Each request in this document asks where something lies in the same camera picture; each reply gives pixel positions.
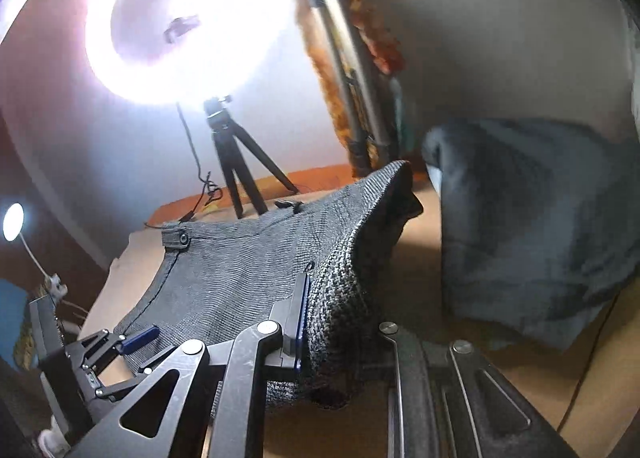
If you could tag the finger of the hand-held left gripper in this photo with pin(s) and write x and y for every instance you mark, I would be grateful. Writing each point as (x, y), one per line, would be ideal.
(142, 338)
(122, 382)

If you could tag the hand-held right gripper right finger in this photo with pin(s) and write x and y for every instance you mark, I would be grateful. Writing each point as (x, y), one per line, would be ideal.
(407, 363)

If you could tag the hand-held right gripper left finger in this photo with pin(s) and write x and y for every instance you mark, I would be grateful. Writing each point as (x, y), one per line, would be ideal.
(301, 323)

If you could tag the grey woven pants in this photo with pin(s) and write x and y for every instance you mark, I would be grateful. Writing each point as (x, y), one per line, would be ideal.
(240, 263)

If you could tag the small black clip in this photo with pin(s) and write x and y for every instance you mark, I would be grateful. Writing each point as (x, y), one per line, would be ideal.
(289, 204)

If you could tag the small white gooseneck lamp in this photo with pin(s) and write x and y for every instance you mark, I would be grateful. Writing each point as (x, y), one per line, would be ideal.
(13, 222)

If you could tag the dark blue cloth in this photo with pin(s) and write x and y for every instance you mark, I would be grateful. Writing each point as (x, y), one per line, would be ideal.
(530, 228)

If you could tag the small black tripod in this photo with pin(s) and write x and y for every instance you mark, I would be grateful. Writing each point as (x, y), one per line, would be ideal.
(227, 148)

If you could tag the orange patterned cloth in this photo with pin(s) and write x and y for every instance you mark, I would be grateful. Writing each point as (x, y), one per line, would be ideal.
(330, 98)

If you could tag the silver tripod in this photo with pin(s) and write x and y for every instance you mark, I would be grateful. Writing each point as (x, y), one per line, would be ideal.
(350, 73)

